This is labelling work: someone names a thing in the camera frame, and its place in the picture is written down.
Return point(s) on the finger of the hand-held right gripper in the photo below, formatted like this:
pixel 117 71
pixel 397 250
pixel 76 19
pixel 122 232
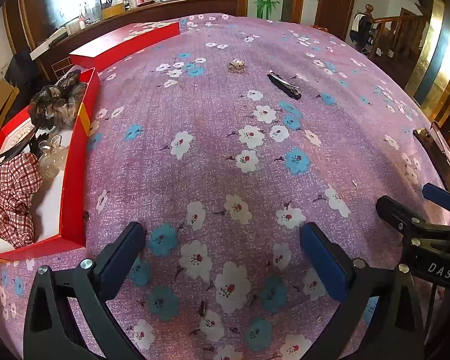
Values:
pixel 399 213
pixel 440 197

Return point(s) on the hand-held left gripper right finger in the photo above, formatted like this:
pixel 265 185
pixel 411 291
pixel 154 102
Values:
pixel 322 262

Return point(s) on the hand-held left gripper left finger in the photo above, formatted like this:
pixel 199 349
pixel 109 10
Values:
pixel 122 258

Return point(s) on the black organza scrunchie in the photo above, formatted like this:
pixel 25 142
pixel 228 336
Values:
pixel 58 99

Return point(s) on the dark framed chair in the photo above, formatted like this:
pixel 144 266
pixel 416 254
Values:
pixel 444 146

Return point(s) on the red plaid scrunchie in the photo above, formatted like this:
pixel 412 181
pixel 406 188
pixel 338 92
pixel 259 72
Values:
pixel 17 198

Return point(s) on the clear plastic hair claw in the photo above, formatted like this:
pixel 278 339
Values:
pixel 53 156

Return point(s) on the purple floral tablecloth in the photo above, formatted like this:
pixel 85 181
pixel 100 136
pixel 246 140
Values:
pixel 217 165

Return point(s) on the golden pillar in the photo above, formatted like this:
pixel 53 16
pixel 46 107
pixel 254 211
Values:
pixel 431 56

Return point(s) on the black headband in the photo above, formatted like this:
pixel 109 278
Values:
pixel 13 150

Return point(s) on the wooden stair railing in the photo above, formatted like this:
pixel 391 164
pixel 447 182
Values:
pixel 397 33

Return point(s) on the black metal hair clip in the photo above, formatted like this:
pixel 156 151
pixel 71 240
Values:
pixel 284 84

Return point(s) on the red box lid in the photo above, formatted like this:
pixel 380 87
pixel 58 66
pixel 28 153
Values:
pixel 120 47

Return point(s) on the black bag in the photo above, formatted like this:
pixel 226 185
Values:
pixel 22 69

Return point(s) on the gold pearl brooch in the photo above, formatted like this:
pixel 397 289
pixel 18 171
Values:
pixel 237 66

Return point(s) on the brown wooden door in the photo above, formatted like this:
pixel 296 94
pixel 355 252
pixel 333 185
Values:
pixel 335 3

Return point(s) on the long white box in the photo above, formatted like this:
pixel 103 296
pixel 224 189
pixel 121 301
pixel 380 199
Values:
pixel 48 43

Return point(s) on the yellow box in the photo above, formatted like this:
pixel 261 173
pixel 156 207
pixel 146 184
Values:
pixel 113 10

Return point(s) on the wooden counter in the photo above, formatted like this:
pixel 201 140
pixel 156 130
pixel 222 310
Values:
pixel 165 7

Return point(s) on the dark jacket on post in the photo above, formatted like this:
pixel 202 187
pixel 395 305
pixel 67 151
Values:
pixel 362 30

